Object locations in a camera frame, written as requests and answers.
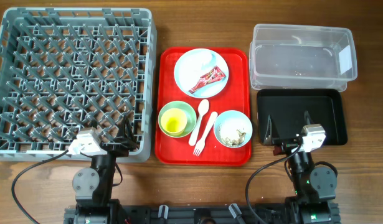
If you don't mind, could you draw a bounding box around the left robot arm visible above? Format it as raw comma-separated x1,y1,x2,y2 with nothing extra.
64,117,137,224

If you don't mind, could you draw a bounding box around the white napkin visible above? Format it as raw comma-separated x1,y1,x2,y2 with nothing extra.
196,50,216,70

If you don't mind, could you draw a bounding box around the black tray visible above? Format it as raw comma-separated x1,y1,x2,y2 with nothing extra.
257,89,348,146

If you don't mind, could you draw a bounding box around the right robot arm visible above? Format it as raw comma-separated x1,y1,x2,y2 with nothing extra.
263,111,341,223

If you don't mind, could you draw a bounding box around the green bowl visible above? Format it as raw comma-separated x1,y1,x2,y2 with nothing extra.
158,101,197,138

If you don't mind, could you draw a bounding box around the light blue bowl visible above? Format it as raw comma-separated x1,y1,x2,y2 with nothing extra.
214,110,253,149

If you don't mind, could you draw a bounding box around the light blue plate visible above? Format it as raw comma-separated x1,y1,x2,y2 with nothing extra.
174,49,229,99

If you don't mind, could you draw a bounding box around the grey dishwasher rack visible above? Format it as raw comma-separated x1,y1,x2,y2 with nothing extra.
0,7,157,163

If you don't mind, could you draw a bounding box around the red snack wrapper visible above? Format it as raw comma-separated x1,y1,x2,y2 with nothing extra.
189,66,226,94

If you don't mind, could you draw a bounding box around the rice and peanut shell waste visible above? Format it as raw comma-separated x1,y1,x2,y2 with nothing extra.
219,126,246,147

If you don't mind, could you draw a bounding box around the clear plastic bin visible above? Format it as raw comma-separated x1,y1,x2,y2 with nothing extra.
249,24,357,91

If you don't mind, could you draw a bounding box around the white plastic spoon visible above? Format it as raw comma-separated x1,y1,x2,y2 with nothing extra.
188,99,209,146

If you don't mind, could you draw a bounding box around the red plastic tray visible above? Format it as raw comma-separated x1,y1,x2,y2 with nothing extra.
154,47,252,166

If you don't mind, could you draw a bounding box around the white plastic fork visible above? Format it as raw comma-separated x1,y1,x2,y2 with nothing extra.
193,111,218,156

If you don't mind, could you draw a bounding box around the yellow cup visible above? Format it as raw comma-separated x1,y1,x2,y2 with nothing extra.
160,108,187,136

